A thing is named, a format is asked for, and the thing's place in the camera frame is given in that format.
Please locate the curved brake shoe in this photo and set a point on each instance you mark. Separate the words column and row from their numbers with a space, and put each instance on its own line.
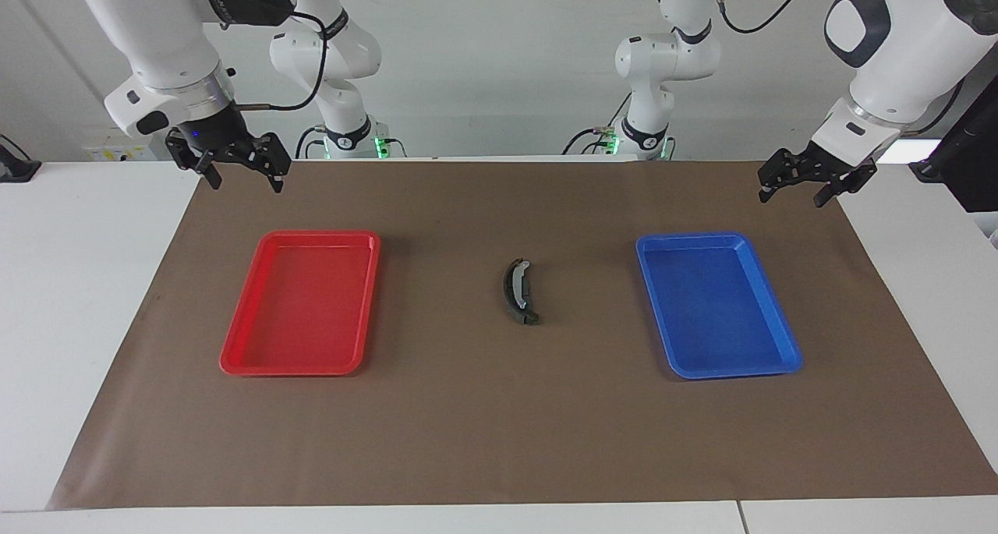
column 508, row 284

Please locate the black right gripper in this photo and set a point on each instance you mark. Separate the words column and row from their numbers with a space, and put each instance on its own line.
column 222, row 140

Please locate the white wall box yellow label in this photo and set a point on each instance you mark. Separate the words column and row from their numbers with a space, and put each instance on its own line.
column 109, row 153

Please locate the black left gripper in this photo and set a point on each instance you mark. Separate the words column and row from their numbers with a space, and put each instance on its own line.
column 819, row 166

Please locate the white flat board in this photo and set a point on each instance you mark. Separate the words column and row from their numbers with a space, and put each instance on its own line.
column 920, row 152

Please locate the red plastic tray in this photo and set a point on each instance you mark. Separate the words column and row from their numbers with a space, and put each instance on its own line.
column 296, row 316

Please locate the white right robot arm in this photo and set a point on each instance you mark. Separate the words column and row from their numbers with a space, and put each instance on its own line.
column 156, row 35

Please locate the brown paper table mat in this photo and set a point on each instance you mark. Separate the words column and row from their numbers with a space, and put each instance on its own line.
column 499, row 425

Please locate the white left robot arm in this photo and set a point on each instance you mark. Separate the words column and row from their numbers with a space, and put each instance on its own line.
column 889, row 74

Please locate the blue plastic tray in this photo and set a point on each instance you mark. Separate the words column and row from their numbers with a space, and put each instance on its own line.
column 717, row 308

